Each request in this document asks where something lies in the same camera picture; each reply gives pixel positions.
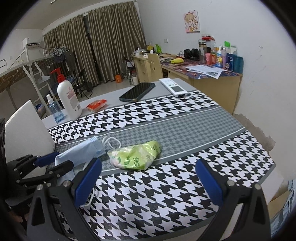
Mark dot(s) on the metal bunk bed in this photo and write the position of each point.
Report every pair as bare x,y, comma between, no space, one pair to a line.
23,67

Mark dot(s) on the white air conditioner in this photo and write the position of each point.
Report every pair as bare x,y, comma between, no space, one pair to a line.
27,43

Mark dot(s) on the toiletry bottles group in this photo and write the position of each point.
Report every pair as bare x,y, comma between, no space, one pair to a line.
222,56

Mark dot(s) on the black smartphone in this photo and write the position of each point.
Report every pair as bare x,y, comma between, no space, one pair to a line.
137,92

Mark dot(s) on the brown curtains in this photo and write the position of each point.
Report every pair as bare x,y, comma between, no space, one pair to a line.
101,39

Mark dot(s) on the black folding chair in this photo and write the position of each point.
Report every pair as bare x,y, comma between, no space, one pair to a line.
83,86

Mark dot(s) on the white lotion pump bottle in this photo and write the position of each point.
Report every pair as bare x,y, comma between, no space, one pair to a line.
67,96

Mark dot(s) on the black bag on desk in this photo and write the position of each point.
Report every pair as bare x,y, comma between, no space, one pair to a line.
192,54

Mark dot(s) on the red snack packet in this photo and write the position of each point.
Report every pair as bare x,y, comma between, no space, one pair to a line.
96,105

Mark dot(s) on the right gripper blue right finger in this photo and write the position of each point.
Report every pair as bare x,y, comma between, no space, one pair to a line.
242,214

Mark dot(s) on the yellow object on desk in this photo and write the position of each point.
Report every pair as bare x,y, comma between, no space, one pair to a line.
177,61

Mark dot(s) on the orange box on floor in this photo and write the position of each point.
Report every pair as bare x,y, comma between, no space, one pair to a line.
118,78

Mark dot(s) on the houndstooth table mat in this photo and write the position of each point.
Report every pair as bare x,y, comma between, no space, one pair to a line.
167,200

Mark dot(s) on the cartoon girl poster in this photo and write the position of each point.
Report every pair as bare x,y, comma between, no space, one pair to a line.
192,23

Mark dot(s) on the wooden desk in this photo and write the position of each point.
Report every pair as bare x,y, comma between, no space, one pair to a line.
223,90

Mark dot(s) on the white papers on desk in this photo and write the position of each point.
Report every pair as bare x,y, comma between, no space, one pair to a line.
207,70

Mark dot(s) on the white styrofoam box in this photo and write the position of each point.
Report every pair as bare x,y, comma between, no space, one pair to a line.
26,134

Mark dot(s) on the white remote control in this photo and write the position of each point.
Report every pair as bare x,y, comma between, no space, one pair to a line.
175,89

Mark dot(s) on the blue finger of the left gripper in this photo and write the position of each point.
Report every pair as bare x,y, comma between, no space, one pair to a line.
46,160
60,170

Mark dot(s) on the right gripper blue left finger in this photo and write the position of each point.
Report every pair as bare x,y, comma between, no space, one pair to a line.
43,222

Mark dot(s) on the smiley wooden chair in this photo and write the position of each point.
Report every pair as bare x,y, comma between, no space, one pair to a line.
155,65

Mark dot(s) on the hanging dark clothes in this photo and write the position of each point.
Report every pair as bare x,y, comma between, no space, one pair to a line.
63,55

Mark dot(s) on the blue face mask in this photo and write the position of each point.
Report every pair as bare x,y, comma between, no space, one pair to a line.
81,155

